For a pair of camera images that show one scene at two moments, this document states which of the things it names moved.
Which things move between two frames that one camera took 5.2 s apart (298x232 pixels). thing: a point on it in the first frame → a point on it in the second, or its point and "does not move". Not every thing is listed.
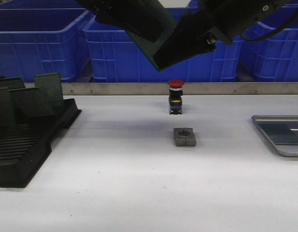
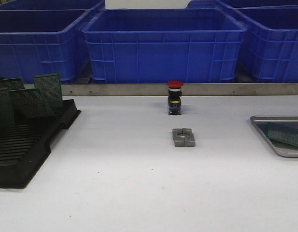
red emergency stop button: [175, 100] does not move
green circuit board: [148, 48] → [283, 132]
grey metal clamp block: [184, 137] does not move
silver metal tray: [286, 150] does not move
